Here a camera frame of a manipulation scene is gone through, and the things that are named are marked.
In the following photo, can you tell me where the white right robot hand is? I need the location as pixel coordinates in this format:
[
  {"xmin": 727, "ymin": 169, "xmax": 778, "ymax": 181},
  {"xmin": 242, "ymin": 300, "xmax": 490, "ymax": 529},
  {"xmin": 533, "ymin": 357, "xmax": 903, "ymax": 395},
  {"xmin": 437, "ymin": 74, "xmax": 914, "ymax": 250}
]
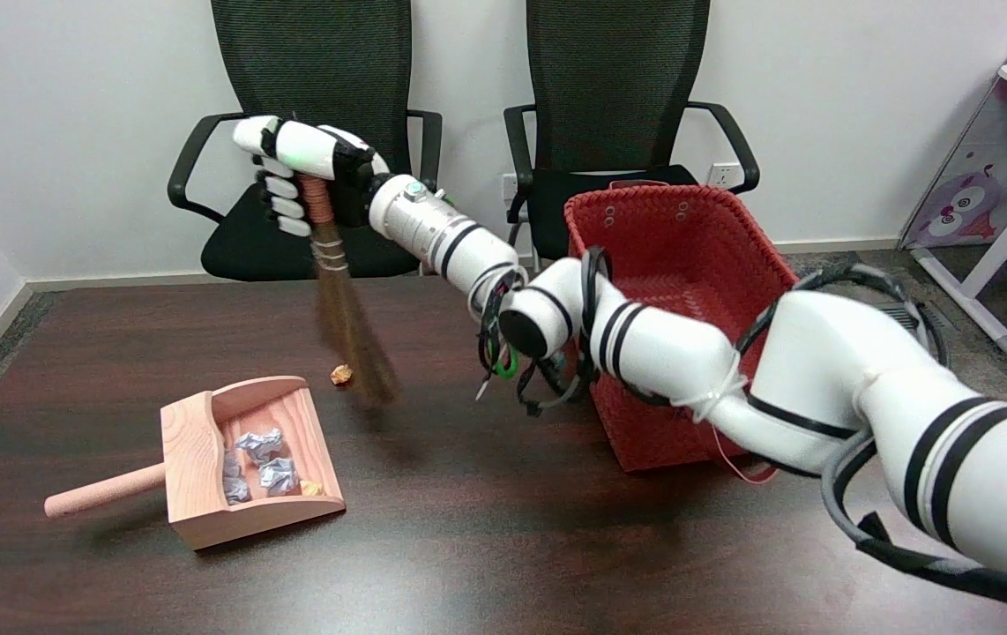
[{"xmin": 233, "ymin": 115, "xmax": 390, "ymax": 237}]

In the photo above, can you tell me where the brown straw hand broom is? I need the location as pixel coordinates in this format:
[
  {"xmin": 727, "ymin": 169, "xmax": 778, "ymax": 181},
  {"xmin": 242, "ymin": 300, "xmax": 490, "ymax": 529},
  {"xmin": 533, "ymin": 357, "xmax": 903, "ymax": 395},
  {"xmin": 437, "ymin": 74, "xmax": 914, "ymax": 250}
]
[{"xmin": 296, "ymin": 174, "xmax": 400, "ymax": 407}]

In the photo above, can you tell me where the wooden dustpan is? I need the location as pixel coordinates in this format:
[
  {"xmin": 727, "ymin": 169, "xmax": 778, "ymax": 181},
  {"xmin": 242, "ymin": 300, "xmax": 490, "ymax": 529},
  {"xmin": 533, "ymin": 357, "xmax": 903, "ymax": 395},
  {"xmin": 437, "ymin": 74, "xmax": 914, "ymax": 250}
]
[{"xmin": 44, "ymin": 376, "xmax": 347, "ymax": 551}]

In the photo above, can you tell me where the black mesh office chair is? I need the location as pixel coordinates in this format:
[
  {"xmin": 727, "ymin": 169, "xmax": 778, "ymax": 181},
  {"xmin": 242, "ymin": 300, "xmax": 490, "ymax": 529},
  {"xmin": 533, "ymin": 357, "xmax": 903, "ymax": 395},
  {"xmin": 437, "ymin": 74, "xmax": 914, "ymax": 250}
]
[
  {"xmin": 502, "ymin": 0, "xmax": 760, "ymax": 273},
  {"xmin": 167, "ymin": 0, "xmax": 450, "ymax": 283}
]

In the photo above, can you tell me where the red woven basket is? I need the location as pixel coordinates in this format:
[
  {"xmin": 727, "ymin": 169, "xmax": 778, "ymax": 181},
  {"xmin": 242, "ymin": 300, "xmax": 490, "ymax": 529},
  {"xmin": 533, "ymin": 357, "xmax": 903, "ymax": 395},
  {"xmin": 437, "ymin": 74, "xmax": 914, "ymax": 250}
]
[{"xmin": 563, "ymin": 181, "xmax": 800, "ymax": 484}]

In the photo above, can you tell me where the pink cartoon shelf unit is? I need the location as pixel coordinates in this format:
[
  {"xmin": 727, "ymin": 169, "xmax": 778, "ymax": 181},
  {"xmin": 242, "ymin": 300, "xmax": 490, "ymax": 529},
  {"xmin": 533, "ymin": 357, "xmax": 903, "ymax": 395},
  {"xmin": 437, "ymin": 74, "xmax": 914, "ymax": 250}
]
[{"xmin": 899, "ymin": 0, "xmax": 1007, "ymax": 250}]

